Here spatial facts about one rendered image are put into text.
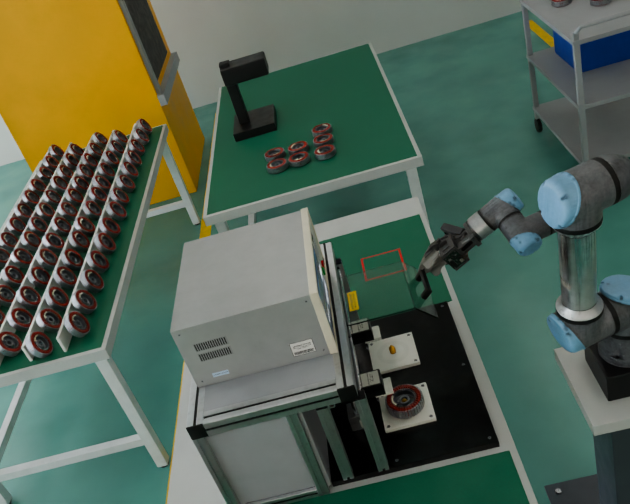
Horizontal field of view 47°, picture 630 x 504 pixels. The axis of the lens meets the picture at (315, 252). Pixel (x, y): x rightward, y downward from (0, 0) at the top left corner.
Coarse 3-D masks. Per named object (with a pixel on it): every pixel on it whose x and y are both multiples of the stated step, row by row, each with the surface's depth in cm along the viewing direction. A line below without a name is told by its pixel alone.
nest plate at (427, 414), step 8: (416, 384) 221; (424, 384) 220; (424, 392) 217; (384, 400) 219; (424, 400) 214; (384, 408) 216; (424, 408) 212; (432, 408) 211; (384, 416) 214; (392, 416) 213; (416, 416) 210; (424, 416) 209; (432, 416) 208; (384, 424) 211; (392, 424) 210; (400, 424) 209; (408, 424) 209; (416, 424) 209
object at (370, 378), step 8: (360, 376) 210; (368, 376) 209; (376, 376) 208; (368, 384) 206; (376, 384) 205; (384, 384) 210; (368, 392) 206; (376, 392) 206; (384, 392) 207; (392, 392) 207; (352, 400) 207; (352, 408) 211
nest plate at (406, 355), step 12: (396, 336) 241; (408, 336) 239; (372, 348) 239; (384, 348) 238; (396, 348) 236; (408, 348) 234; (372, 360) 235; (384, 360) 233; (396, 360) 231; (408, 360) 230; (384, 372) 230
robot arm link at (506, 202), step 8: (504, 192) 206; (512, 192) 206; (496, 200) 206; (504, 200) 205; (512, 200) 204; (520, 200) 207; (488, 208) 207; (496, 208) 206; (504, 208) 204; (512, 208) 204; (520, 208) 206; (480, 216) 208; (488, 216) 207; (496, 216) 206; (504, 216) 204; (488, 224) 207; (496, 224) 207
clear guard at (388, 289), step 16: (368, 272) 225; (384, 272) 223; (400, 272) 221; (416, 272) 225; (352, 288) 221; (368, 288) 219; (384, 288) 217; (400, 288) 214; (416, 288) 216; (368, 304) 212; (384, 304) 210; (400, 304) 208; (416, 304) 207; (432, 304) 213; (352, 320) 208; (368, 320) 207
